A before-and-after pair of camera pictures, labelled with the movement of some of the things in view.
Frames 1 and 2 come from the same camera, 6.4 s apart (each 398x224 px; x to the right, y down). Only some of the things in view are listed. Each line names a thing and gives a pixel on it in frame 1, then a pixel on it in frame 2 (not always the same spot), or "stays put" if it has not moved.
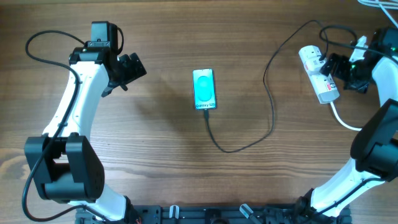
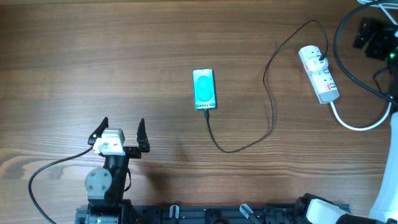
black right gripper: (342, 60) → (384, 35)
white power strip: (323, 85) stays put
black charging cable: (324, 56) stays put
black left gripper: (134, 70) → (134, 152)
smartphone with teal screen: (204, 89) stays put
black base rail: (215, 214) stays put
